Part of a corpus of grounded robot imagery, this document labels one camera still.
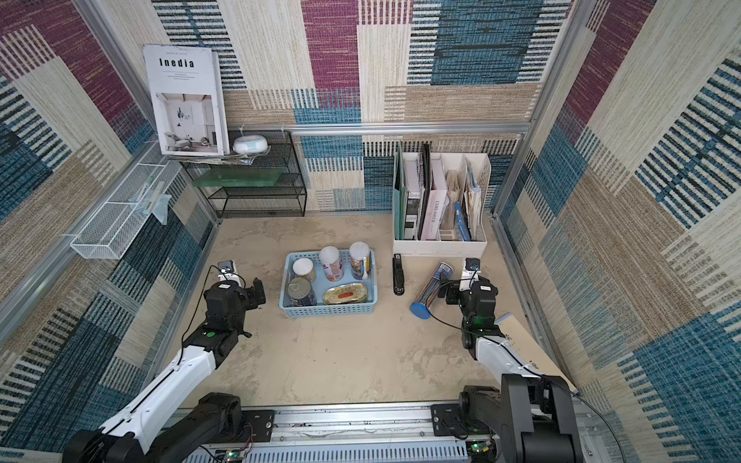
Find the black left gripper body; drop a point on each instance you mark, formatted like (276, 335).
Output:
(246, 300)

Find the white file organizer box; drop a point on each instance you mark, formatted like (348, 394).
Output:
(461, 232)

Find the Inedia magazine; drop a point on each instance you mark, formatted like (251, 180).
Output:
(187, 97)

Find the gold oval sardine tin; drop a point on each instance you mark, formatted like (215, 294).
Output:
(354, 293)

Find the green folder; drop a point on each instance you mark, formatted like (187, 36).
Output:
(398, 194)

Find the short white lidded can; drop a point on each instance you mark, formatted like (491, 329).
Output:
(304, 268)

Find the black wire mesh shelf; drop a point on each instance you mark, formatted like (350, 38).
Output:
(288, 198)

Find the black stapler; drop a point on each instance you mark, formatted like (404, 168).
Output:
(398, 275)

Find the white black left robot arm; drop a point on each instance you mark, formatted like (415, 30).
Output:
(139, 432)

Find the light blue perforated basket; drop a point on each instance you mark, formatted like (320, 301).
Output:
(321, 285)

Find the white wire wall basket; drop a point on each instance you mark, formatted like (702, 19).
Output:
(112, 228)

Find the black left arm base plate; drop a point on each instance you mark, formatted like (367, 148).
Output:
(257, 426)

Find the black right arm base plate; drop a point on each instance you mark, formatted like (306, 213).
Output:
(447, 421)

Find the metal can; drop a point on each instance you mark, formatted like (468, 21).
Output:
(301, 293)

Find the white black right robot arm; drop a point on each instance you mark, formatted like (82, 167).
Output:
(532, 413)

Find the green tray on shelf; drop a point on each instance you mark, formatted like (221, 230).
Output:
(238, 177)

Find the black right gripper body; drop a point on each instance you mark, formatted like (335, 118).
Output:
(454, 292)

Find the blue capped pencil tube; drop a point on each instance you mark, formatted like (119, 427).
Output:
(421, 306)

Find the white pink book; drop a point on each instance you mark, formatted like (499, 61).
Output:
(436, 205)

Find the white round device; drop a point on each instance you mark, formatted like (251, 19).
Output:
(250, 145)

